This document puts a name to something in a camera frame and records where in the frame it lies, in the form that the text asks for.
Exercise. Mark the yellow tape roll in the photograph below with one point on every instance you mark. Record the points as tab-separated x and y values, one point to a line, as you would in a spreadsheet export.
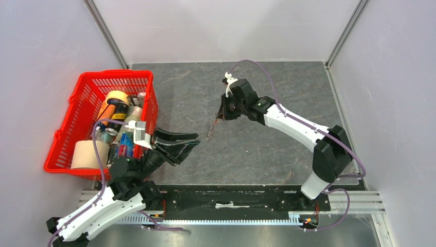
114	97

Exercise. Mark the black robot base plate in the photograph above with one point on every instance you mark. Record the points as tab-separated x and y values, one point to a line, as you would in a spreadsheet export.
234	202

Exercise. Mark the blue snack packet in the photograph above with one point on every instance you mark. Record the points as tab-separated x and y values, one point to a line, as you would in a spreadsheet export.
122	147

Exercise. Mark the silver drink can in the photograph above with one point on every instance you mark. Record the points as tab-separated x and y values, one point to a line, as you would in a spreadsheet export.
107	136

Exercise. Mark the right aluminium corner post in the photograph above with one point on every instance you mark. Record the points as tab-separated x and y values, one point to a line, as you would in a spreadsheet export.
359	9

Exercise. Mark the aluminium corner post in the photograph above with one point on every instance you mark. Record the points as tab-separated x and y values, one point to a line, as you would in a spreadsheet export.
102	26
359	9

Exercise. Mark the orange and blue bottle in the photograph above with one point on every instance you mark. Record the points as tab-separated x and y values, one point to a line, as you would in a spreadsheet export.
105	114

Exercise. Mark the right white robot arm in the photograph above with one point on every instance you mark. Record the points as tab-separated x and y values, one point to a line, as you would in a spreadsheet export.
330	146

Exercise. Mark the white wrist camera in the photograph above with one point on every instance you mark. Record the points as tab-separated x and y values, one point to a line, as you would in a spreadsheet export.
140	135
228	81

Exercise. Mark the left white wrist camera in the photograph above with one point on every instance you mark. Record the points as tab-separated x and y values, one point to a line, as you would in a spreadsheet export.
140	135

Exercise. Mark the left aluminium corner post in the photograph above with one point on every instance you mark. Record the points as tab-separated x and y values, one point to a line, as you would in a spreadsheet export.
102	26

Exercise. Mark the clear plastic bottle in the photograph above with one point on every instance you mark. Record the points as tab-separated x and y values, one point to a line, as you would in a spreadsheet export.
125	129

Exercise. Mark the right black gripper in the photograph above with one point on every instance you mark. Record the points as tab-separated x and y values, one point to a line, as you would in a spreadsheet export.
223	112

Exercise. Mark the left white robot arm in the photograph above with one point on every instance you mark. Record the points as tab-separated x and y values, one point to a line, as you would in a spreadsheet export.
128	189

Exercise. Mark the black and yellow can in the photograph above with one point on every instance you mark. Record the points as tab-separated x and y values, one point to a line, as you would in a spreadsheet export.
119	114

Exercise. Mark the red plastic basket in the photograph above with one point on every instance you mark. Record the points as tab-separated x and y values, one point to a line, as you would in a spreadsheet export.
84	104

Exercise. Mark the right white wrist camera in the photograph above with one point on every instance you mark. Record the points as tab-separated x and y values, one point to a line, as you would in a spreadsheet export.
228	81

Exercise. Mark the beige paper roll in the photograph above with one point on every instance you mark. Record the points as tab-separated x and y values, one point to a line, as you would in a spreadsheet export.
84	156

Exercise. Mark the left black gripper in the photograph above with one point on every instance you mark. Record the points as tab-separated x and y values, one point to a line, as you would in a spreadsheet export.
174	146

